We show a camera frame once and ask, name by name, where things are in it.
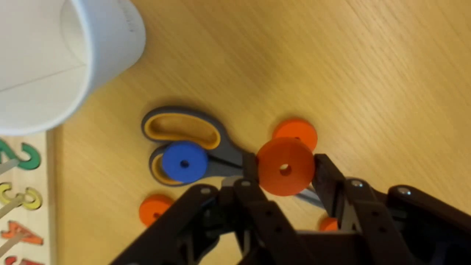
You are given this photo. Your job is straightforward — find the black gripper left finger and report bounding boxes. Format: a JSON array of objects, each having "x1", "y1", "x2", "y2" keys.
[{"x1": 111, "y1": 179, "x2": 261, "y2": 265}]

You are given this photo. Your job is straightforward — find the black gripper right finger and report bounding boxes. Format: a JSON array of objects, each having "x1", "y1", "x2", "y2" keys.
[{"x1": 312, "y1": 155, "x2": 471, "y2": 265}]

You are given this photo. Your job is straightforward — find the round orange block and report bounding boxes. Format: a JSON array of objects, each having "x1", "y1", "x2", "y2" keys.
[
  {"x1": 258, "y1": 139, "x2": 315, "y2": 196},
  {"x1": 139, "y1": 195, "x2": 174, "y2": 227},
  {"x1": 273, "y1": 118, "x2": 318, "y2": 151},
  {"x1": 318, "y1": 217, "x2": 339, "y2": 232}
]

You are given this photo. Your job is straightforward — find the round blue block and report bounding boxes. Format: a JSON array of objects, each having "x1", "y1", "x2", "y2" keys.
[{"x1": 162, "y1": 142, "x2": 209, "y2": 185}]

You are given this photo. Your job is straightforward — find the white paper cup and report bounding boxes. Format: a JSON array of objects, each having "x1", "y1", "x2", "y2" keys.
[{"x1": 0, "y1": 0, "x2": 146, "y2": 136}]

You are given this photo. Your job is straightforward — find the orange handled scissors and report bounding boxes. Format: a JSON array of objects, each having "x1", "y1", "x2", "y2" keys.
[{"x1": 142, "y1": 107, "x2": 321, "y2": 208}]

